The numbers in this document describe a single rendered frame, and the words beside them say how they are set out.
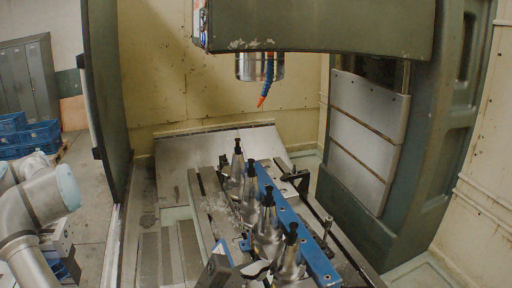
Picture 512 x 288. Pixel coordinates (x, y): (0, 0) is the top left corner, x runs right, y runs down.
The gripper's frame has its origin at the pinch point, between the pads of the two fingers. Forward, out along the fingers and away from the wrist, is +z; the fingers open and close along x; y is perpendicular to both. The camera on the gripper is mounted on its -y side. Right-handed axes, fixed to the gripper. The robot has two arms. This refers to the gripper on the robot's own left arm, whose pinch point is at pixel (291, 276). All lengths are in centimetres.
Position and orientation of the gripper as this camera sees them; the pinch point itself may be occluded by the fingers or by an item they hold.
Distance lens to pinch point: 52.0
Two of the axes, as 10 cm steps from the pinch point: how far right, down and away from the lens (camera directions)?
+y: 0.3, 9.1, 4.2
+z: 9.5, -1.5, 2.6
